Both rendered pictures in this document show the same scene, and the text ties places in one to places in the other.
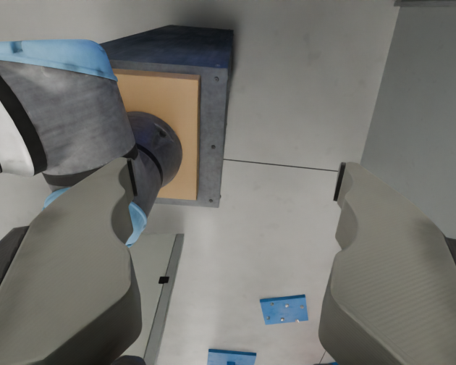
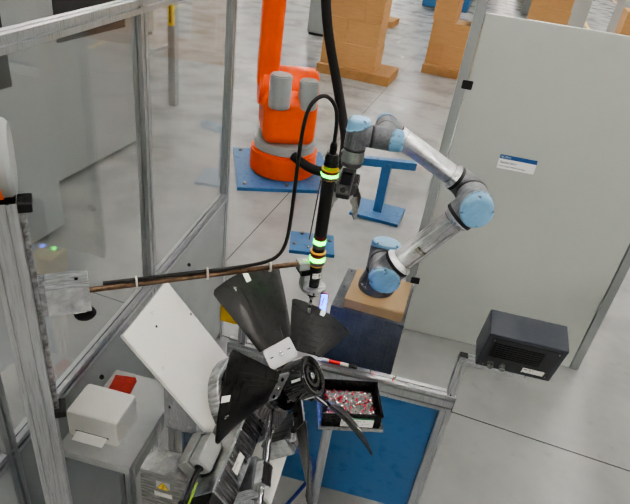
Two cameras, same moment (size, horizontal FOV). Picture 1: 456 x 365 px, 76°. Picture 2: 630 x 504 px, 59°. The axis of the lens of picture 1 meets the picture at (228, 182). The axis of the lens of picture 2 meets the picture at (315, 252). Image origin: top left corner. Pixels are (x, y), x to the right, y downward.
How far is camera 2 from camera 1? 1.92 m
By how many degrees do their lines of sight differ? 28
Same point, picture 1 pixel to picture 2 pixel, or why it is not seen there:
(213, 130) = (342, 291)
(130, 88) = (372, 302)
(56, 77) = (379, 266)
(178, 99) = (354, 295)
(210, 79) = (339, 304)
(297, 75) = not seen: hidden behind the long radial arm
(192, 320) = not seen: hidden behind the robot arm
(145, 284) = (431, 279)
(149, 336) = not seen: hidden behind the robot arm
